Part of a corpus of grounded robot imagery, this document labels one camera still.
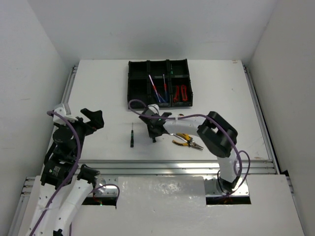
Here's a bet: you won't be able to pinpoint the green precision screwdriver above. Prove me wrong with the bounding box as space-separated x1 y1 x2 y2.
130 123 134 148

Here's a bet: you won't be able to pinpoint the red utility knife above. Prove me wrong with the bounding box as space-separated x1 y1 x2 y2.
181 85 188 102
173 86 180 103

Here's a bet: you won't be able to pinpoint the yellow pliers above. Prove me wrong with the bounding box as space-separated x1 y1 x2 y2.
176 133 193 141
172 140 204 150

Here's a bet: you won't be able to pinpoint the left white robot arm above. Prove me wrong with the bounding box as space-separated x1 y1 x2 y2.
26 105 104 236

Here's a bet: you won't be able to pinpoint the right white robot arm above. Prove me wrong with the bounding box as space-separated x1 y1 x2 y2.
139 108 242 192

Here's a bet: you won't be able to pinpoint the black six-compartment organizer tray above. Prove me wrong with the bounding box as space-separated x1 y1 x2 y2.
127 59 193 108

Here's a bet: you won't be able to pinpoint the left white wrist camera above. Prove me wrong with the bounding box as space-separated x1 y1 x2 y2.
53 103 78 125

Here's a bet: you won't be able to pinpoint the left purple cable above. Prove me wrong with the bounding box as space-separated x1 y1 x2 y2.
27 110 82 236

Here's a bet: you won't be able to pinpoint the left aluminium side rail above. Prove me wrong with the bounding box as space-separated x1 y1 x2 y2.
41 64 79 173

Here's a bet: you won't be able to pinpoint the aluminium side rail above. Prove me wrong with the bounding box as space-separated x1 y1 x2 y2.
41 64 79 173
243 64 281 174

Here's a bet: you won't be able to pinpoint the aluminium front rail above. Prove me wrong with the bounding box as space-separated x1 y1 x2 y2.
22 159 279 197

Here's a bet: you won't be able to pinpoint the right aluminium side rail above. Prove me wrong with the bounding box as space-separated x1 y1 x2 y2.
243 64 281 174

